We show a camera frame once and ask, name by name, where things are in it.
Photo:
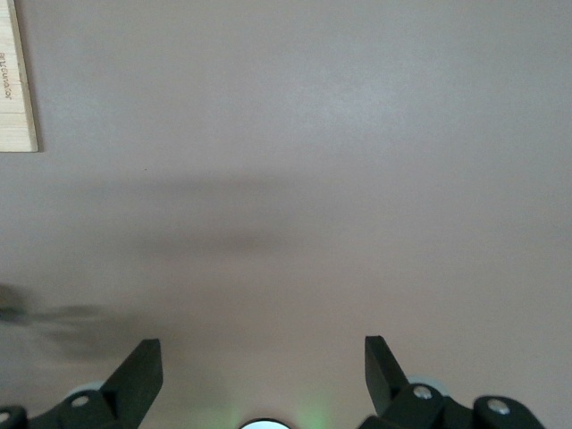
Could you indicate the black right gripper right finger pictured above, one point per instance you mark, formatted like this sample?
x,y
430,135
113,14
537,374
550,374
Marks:
x,y
389,380

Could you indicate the wooden cutting board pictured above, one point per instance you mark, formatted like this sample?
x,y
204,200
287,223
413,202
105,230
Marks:
x,y
15,89

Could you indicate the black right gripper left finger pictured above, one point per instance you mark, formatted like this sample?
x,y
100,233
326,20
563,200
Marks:
x,y
129,384

